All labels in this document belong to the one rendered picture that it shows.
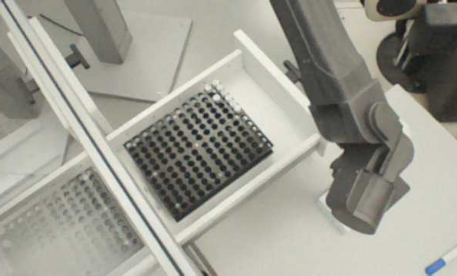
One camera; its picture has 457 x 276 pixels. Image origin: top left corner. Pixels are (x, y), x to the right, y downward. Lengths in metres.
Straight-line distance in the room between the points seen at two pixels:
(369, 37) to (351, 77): 1.25
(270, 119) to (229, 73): 0.13
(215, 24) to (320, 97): 1.62
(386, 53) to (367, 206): 1.24
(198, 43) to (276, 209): 1.27
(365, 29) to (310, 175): 0.93
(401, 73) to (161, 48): 1.03
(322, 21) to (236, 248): 0.54
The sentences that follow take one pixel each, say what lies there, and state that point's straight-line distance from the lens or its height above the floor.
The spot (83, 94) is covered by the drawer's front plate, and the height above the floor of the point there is 0.93.
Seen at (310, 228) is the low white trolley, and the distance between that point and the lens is 0.90.
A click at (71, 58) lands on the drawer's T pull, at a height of 0.91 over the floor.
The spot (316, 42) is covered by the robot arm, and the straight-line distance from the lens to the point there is 0.47.
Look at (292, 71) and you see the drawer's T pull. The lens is 0.86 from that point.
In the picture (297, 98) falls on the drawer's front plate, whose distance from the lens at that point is 0.81.
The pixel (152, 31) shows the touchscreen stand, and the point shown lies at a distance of 2.08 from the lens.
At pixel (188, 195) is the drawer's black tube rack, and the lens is 0.81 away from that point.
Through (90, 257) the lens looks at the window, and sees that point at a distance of 0.23.
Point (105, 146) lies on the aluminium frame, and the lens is 0.74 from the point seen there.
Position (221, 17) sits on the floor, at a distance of 2.12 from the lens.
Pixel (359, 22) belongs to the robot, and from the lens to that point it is 1.77.
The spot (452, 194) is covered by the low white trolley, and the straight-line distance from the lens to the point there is 0.99.
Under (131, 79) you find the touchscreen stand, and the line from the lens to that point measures 1.96.
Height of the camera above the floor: 1.63
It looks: 66 degrees down
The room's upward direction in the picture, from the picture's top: 9 degrees counter-clockwise
